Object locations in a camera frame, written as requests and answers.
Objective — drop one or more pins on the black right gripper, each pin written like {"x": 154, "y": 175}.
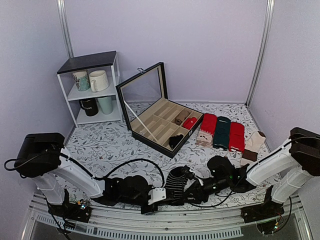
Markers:
{"x": 198, "y": 194}

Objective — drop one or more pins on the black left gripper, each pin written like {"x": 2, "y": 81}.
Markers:
{"x": 154, "y": 208}

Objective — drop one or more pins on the black white striped sock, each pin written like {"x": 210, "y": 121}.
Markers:
{"x": 175, "y": 185}

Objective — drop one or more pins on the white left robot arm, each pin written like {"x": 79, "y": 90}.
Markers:
{"x": 43, "y": 156}

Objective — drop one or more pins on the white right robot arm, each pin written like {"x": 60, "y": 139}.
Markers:
{"x": 300, "y": 153}

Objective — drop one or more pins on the rolled black sock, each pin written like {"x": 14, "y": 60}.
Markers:
{"x": 174, "y": 140}

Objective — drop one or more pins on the red beige patterned sock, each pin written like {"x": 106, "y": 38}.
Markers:
{"x": 207, "y": 130}

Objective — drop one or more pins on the dark green sock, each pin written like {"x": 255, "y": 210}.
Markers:
{"x": 221, "y": 136}

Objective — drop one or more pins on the rolled red sock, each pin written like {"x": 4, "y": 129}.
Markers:
{"x": 189, "y": 122}

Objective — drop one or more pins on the red white sock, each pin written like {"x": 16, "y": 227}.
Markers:
{"x": 236, "y": 137}

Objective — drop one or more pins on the floral white table mat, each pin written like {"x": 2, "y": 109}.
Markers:
{"x": 100, "y": 147}

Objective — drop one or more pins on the rolled tan sock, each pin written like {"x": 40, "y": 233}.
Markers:
{"x": 181, "y": 117}

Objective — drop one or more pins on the black compartment storage box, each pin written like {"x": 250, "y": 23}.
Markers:
{"x": 148, "y": 112}

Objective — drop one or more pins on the cream brown striped sock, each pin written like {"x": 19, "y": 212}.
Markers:
{"x": 251, "y": 149}

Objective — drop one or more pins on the mint green tumbler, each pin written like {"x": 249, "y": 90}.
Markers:
{"x": 106, "y": 104}

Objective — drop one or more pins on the black mug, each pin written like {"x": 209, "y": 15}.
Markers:
{"x": 89, "y": 105}

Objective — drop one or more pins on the white shelf black top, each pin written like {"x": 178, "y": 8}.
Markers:
{"x": 107, "y": 61}

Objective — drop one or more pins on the white ceramic mug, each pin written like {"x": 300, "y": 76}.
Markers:
{"x": 98, "y": 80}

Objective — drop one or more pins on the patterned teal white mug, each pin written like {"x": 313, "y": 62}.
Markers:
{"x": 82, "y": 81}

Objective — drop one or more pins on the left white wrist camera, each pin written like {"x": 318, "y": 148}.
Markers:
{"x": 156, "y": 195}

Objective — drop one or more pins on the aluminium front rail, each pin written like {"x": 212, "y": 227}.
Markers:
{"x": 125, "y": 222}

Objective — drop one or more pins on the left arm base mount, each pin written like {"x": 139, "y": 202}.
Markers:
{"x": 80, "y": 212}

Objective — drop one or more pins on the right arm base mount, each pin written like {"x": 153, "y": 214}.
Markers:
{"x": 265, "y": 210}

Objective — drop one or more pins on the right aluminium corner post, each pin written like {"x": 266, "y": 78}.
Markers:
{"x": 262, "y": 50}

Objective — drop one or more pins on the aluminium corner post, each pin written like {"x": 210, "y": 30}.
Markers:
{"x": 64, "y": 27}
{"x": 262, "y": 50}

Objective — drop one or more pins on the left aluminium corner post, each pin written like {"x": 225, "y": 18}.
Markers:
{"x": 64, "y": 27}

